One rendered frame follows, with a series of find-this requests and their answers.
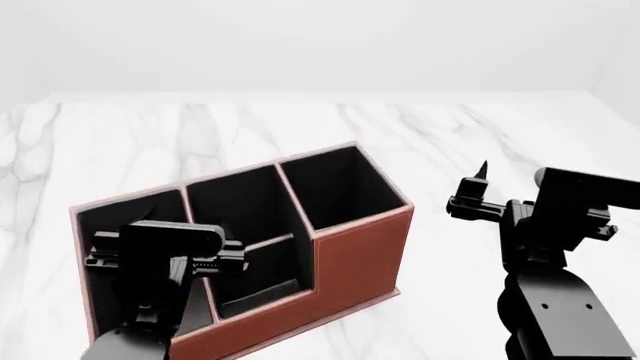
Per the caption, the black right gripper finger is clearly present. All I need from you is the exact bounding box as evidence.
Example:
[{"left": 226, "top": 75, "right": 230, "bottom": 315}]
[
  {"left": 585, "top": 204, "right": 620, "bottom": 242},
  {"left": 458, "top": 159, "right": 491, "bottom": 206}
]

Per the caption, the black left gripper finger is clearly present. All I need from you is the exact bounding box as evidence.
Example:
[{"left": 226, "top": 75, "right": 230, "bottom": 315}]
[
  {"left": 219, "top": 224, "right": 250, "bottom": 260},
  {"left": 91, "top": 231, "right": 123, "bottom": 257}
]

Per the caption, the brown leather desk caddy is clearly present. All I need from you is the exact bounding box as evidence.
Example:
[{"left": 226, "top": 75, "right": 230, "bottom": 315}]
[{"left": 68, "top": 140, "right": 416, "bottom": 357}]

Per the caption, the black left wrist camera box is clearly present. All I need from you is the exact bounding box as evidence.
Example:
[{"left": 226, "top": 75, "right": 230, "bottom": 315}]
[{"left": 118, "top": 219, "right": 225, "bottom": 264}]

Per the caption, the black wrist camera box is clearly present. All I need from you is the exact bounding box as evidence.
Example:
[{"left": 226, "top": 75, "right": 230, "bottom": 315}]
[
  {"left": 118, "top": 219, "right": 225, "bottom": 264},
  {"left": 532, "top": 166, "right": 640, "bottom": 252}
]

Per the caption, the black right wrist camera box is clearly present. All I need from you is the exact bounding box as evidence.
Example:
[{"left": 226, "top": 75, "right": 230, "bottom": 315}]
[{"left": 532, "top": 166, "right": 640, "bottom": 252}]

